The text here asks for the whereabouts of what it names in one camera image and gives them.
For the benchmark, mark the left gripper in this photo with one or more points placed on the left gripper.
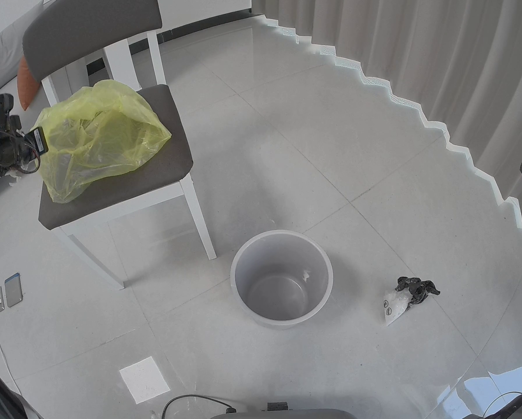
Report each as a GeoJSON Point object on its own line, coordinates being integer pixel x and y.
{"type": "Point", "coordinates": [39, 141]}

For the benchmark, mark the white trash bin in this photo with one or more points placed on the white trash bin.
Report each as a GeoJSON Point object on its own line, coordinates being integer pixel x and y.
{"type": "Point", "coordinates": [282, 286]}

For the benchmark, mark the orange pillow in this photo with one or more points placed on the orange pillow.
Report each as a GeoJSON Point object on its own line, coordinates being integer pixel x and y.
{"type": "Point", "coordinates": [27, 85]}

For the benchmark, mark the crumpled black plastic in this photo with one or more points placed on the crumpled black plastic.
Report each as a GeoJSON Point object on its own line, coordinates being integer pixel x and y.
{"type": "Point", "coordinates": [418, 290]}

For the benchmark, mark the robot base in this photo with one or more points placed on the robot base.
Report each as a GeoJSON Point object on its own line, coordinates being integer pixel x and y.
{"type": "Point", "coordinates": [282, 414]}

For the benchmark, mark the beige curtain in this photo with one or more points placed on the beige curtain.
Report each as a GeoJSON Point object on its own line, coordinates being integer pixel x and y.
{"type": "Point", "coordinates": [418, 37]}

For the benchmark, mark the yellow plastic bag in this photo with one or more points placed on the yellow plastic bag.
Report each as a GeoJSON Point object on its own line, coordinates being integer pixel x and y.
{"type": "Point", "coordinates": [99, 138]}

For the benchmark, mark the clear printed wrapper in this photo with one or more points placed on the clear printed wrapper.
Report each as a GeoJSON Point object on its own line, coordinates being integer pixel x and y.
{"type": "Point", "coordinates": [394, 307]}

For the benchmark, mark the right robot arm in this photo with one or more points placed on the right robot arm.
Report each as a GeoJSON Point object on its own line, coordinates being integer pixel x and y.
{"type": "Point", "coordinates": [520, 407]}

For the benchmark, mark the pale grey sofa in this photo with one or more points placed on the pale grey sofa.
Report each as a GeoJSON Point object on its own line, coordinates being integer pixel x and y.
{"type": "Point", "coordinates": [1, 55]}

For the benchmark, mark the white chair with grey cushions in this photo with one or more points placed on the white chair with grey cushions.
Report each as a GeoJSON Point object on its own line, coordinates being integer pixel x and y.
{"type": "Point", "coordinates": [173, 146]}

